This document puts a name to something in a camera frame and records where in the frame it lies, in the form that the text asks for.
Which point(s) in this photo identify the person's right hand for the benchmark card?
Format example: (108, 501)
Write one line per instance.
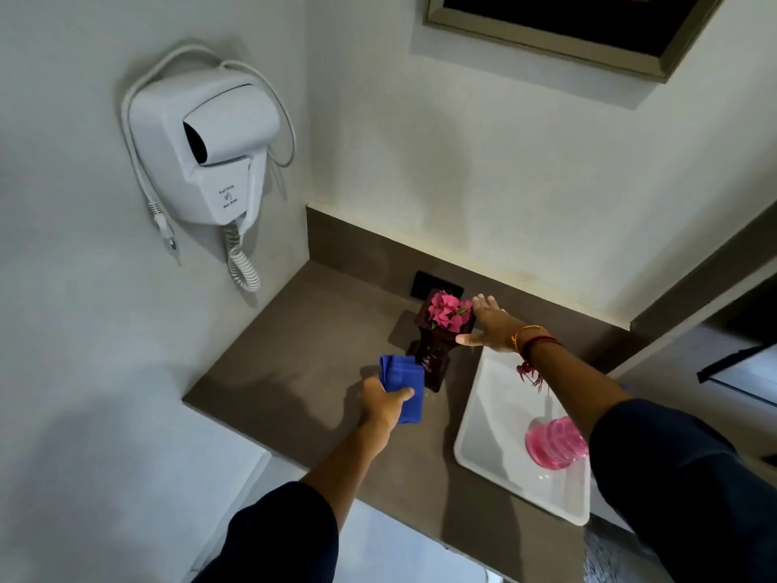
(498, 329)

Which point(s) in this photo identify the person's left hand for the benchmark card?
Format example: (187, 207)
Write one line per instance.
(381, 408)

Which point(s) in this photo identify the person's right thumb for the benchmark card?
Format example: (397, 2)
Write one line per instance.
(468, 339)

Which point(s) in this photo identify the person's left thumb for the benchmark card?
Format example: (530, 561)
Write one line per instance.
(402, 395)

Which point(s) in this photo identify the blue cloth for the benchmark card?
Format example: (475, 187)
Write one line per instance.
(403, 385)

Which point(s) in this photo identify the person's left forearm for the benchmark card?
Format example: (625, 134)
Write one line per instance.
(315, 491)

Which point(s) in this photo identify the person's right forearm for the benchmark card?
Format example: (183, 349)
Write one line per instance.
(643, 443)

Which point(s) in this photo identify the pink flowers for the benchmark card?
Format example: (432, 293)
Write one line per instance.
(449, 311)

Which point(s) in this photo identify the dark wooden vase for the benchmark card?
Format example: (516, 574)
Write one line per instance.
(436, 352)

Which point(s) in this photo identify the gold bangle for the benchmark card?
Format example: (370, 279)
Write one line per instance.
(525, 333)

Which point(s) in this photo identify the white rectangular tray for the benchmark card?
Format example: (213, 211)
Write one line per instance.
(516, 443)

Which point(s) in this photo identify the pink plastic bottle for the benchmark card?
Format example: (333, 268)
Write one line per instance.
(553, 444)

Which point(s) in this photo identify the gold framed mirror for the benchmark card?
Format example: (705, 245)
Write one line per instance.
(576, 27)

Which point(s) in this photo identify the black wall socket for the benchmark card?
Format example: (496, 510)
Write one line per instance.
(436, 286)

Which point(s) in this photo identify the white wall hair dryer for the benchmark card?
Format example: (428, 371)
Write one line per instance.
(203, 145)

